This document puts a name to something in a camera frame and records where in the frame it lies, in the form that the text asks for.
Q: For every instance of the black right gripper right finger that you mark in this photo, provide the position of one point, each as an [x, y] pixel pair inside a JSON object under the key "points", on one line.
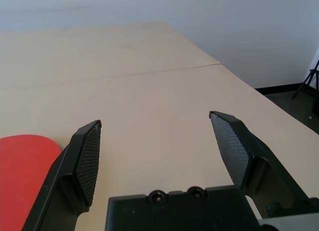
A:
{"points": [[259, 163]]}

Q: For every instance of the black tripod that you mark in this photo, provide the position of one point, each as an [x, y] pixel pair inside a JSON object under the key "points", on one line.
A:
{"points": [[310, 71]]}

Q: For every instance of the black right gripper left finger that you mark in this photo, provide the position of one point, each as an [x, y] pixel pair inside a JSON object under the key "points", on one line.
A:
{"points": [[62, 171]]}

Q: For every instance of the red ping-pong paddle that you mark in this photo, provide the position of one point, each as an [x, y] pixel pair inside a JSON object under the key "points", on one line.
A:
{"points": [[22, 171]]}

